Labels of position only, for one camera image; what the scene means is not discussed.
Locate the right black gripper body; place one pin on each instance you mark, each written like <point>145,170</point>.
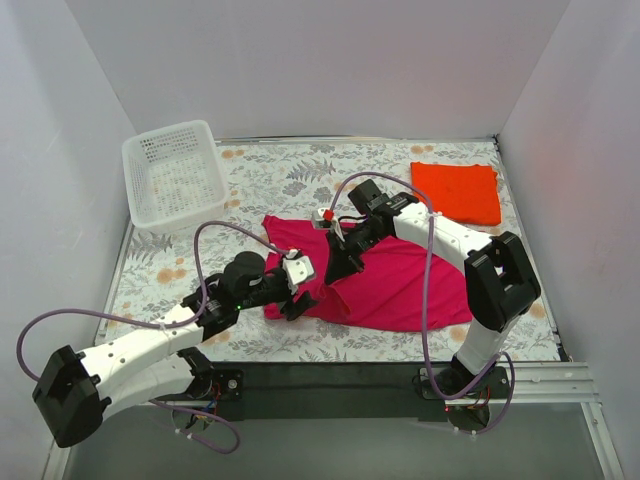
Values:
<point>347,248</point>

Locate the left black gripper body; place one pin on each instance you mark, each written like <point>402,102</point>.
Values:
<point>286,298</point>

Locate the magenta t shirt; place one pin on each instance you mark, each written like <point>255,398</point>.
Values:
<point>387,295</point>

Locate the white plastic basket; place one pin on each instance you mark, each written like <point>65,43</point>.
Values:
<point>174,177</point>

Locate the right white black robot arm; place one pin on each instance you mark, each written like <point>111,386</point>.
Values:
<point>501,284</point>

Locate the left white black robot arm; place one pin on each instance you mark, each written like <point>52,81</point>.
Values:
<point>78,391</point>

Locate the folded orange t shirt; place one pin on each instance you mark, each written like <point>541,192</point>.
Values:
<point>466,194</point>

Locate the floral table mat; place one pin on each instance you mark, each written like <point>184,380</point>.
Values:
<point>155,271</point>

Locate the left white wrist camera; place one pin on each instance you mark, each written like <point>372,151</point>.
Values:
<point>298,269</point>

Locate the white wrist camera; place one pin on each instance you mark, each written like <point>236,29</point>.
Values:
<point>325,219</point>
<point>298,269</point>

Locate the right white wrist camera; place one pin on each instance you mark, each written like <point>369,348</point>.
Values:
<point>325,219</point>

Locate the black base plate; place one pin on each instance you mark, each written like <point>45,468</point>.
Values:
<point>245,390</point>

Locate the aluminium frame rail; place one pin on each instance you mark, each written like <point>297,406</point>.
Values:
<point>543,430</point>

